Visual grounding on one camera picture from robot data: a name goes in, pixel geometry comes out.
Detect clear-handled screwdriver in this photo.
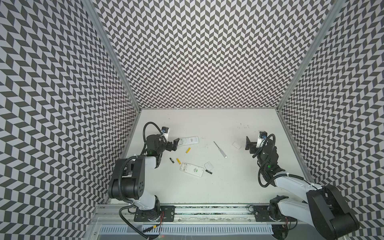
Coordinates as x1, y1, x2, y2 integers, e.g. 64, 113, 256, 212
214, 142, 228, 159

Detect white remote with green buttons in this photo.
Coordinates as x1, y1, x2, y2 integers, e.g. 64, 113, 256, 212
180, 163, 205, 178

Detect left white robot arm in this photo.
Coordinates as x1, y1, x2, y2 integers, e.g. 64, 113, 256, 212
108, 122, 179, 222

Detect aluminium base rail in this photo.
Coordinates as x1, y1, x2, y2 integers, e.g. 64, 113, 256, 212
89, 203, 340, 226

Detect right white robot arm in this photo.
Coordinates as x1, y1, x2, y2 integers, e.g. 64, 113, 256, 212
245, 131, 360, 240

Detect white battery cover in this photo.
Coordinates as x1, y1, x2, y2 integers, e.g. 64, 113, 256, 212
205, 162, 214, 171
232, 142, 242, 150

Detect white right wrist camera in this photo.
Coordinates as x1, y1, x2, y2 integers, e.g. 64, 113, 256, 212
257, 131, 268, 148

